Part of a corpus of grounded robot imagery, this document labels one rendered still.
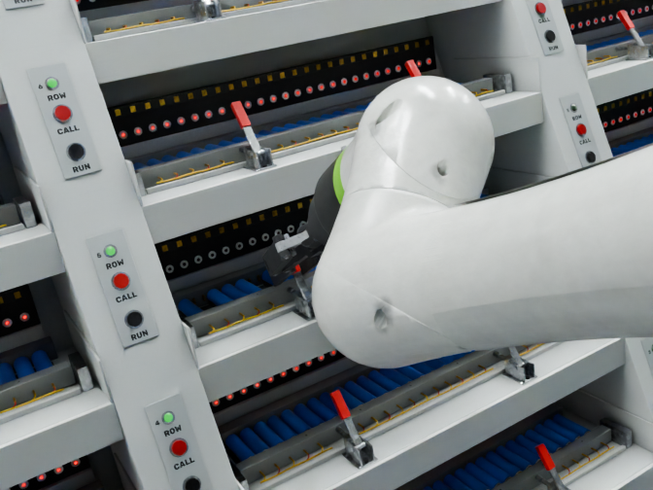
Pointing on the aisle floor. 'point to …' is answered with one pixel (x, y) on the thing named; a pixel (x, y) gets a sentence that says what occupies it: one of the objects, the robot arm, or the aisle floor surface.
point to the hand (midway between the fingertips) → (292, 263)
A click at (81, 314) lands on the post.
